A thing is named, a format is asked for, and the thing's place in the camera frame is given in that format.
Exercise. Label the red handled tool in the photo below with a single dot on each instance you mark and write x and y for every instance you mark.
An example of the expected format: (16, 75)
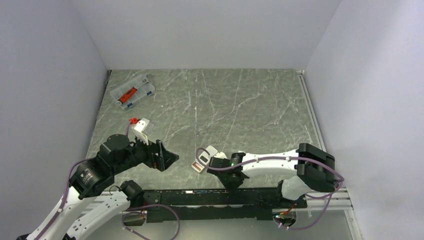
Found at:
(127, 95)

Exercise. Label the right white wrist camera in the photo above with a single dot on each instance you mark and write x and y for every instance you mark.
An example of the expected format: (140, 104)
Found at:
(212, 152)

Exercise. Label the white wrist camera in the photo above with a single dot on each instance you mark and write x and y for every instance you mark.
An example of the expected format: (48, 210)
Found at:
(141, 128)
(212, 152)

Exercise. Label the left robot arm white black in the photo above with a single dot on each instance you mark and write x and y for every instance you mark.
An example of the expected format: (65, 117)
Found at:
(87, 179)

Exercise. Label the black base frame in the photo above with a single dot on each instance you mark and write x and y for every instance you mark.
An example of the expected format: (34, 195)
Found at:
(213, 204)

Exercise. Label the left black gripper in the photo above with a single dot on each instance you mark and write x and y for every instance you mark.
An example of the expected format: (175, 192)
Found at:
(166, 158)

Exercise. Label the clear plastic organizer box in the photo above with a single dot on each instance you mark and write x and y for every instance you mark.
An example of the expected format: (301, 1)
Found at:
(144, 87)

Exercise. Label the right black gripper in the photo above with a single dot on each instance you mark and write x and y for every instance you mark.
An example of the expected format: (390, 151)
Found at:
(231, 186)

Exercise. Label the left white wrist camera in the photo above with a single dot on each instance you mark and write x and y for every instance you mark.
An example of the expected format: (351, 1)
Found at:
(141, 128)

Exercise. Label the white remote control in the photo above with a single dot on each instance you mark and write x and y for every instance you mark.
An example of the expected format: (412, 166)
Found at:
(201, 164)

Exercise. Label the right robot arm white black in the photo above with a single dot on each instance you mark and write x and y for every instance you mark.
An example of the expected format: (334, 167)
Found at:
(303, 170)

